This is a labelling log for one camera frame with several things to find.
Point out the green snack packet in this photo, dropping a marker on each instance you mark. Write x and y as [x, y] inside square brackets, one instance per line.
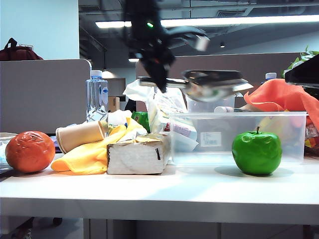
[140, 119]

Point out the grey desk partition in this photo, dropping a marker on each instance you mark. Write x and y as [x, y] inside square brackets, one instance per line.
[42, 94]

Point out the metal ice scoop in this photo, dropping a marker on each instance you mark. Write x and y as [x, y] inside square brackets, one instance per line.
[211, 87]

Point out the white tissue box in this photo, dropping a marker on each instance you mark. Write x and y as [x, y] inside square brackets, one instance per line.
[134, 156]

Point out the crumpled white plastic bag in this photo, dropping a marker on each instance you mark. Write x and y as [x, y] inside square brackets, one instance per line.
[119, 117]

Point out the brown desk partition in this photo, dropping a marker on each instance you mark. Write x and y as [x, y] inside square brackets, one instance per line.
[261, 66]

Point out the white cylindrical roll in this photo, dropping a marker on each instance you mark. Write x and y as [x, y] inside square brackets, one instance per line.
[223, 109]

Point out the clear plastic wrapped pack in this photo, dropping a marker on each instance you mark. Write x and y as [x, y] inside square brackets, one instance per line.
[3, 147]

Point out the dark red backpack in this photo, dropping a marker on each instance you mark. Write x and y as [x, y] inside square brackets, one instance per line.
[17, 53]

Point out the clear water bottle blue label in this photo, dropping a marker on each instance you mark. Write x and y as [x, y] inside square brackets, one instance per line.
[96, 99]

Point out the green toy apple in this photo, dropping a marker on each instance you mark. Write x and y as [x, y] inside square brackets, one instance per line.
[256, 153]

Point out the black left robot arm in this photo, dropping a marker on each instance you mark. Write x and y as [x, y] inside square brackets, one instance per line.
[139, 22]

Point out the large transparent plastic box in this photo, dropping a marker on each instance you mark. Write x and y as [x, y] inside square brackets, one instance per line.
[224, 149]

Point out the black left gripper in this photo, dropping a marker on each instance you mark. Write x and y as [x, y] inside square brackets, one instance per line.
[155, 56]

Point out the beige paper cup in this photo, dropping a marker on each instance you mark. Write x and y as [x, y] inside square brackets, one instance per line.
[79, 135]

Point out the colourful snack packet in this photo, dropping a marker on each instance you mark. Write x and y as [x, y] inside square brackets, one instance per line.
[312, 139]

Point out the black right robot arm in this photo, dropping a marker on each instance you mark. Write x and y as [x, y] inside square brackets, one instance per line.
[305, 71]

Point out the water bottle white cap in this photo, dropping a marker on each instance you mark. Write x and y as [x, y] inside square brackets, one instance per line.
[271, 76]

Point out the yellow cloth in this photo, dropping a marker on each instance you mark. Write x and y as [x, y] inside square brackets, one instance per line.
[84, 156]

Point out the small lidded plastic container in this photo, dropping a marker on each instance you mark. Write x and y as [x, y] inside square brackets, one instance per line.
[211, 105]

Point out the green potted plant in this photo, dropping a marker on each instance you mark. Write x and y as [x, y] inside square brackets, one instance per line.
[302, 58]

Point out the white plastic snack bag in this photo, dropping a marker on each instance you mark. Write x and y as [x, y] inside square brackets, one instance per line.
[162, 109]

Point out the orange toy fruit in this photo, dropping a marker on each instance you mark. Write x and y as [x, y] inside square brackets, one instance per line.
[30, 152]

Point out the long ceiling light strip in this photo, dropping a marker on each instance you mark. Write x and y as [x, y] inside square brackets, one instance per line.
[236, 20]

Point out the orange cloth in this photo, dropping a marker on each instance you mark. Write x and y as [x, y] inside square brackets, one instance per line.
[279, 95]

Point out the brown cardboard box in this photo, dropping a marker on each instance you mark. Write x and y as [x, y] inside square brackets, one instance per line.
[114, 104]

